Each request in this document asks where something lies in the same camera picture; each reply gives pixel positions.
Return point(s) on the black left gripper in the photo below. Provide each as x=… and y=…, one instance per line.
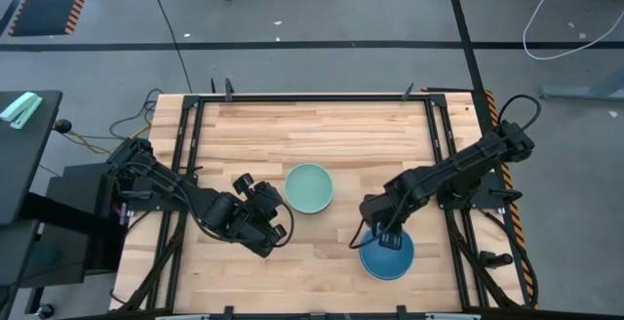
x=265, y=208

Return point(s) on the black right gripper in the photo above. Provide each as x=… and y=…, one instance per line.
x=382, y=215

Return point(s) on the black bowl with white outside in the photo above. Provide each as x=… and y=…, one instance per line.
x=386, y=278

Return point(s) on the mint green bowl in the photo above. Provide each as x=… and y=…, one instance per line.
x=308, y=188

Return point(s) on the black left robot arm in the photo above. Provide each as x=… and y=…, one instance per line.
x=195, y=200

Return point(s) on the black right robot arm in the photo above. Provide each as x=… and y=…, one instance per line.
x=468, y=161

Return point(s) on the black table edge clamp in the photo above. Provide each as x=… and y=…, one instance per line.
x=228, y=89
x=228, y=312
x=408, y=92
x=401, y=312

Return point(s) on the black equipment box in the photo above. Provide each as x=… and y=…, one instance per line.
x=73, y=203

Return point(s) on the black caster wheel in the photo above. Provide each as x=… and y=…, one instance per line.
x=45, y=311

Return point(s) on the round black plug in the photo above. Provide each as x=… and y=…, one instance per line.
x=62, y=126

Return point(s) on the grey metal stand base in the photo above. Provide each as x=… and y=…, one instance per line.
x=585, y=91

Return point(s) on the black side desk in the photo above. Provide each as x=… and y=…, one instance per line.
x=24, y=173

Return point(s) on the mint green stapler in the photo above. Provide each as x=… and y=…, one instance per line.
x=20, y=109

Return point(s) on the silver aluminium bracket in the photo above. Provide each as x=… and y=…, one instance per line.
x=453, y=317
x=183, y=317

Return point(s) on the black aluminium rig frame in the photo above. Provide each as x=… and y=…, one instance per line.
x=370, y=98

